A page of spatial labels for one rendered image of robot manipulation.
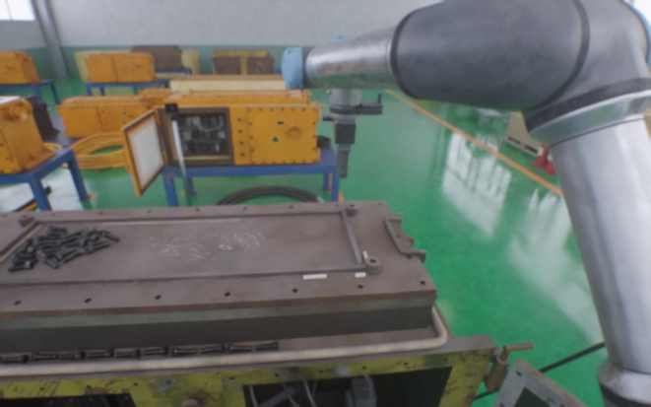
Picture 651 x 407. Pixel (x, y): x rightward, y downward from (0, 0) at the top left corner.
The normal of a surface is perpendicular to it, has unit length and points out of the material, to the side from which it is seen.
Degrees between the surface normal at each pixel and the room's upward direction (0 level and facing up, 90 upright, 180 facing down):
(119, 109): 90
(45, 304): 0
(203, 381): 90
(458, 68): 103
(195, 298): 0
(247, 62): 90
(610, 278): 91
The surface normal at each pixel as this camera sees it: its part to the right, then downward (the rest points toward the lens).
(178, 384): 0.11, 0.47
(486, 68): -0.42, 0.59
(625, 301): -0.84, 0.14
